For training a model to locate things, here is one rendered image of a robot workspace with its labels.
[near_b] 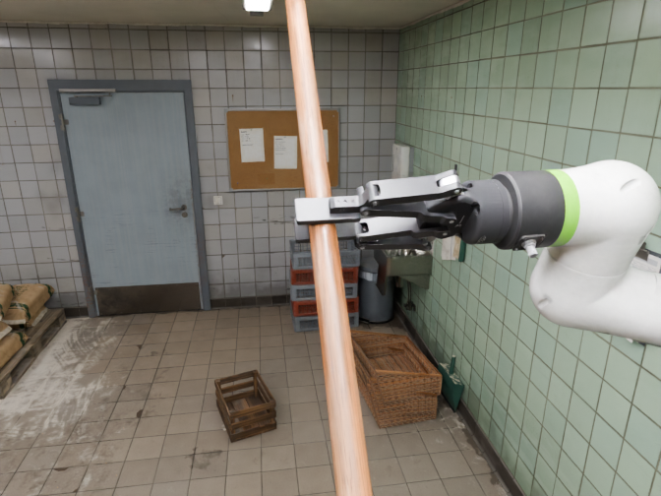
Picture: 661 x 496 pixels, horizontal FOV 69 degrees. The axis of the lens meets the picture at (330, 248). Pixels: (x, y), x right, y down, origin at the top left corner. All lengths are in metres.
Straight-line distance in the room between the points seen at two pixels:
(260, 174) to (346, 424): 4.16
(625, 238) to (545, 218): 0.10
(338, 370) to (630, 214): 0.37
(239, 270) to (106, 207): 1.33
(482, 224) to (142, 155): 4.20
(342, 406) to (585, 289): 0.37
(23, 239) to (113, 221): 0.82
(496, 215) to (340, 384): 0.25
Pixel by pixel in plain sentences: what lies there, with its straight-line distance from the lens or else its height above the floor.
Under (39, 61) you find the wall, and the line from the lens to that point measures 4.82.
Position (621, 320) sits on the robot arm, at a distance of 0.71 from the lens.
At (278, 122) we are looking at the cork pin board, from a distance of 4.48.
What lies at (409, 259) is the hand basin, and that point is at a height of 0.86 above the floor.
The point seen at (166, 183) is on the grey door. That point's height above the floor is 1.27.
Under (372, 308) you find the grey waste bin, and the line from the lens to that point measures 4.49.
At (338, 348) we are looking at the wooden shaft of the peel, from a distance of 0.46.
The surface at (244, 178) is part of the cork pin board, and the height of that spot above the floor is 1.30.
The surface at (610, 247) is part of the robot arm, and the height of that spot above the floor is 1.92.
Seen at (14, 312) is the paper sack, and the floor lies 0.38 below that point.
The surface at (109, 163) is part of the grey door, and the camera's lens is 4.69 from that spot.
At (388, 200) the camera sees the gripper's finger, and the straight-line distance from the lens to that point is 0.50.
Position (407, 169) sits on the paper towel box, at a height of 1.44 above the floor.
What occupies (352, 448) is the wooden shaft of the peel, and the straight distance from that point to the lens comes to 0.44.
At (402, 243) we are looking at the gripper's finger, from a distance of 0.59.
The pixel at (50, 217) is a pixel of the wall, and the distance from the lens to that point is 4.99.
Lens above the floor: 2.09
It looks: 18 degrees down
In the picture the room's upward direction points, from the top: straight up
